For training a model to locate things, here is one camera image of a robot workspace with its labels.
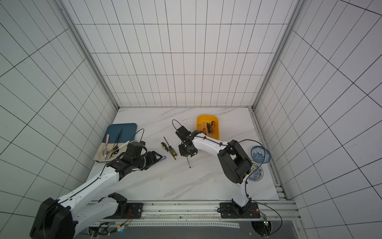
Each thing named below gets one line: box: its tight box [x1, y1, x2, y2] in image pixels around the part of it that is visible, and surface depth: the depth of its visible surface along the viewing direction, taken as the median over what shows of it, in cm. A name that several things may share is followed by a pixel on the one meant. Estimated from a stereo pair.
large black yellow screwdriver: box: [160, 141, 177, 160], surface depth 97 cm
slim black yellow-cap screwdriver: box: [206, 122, 212, 138], surface depth 109 cm
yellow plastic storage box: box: [195, 115, 220, 141], surface depth 109 cm
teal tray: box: [102, 122, 138, 143], surface depth 107 cm
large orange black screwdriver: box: [210, 120, 216, 139], surface depth 108 cm
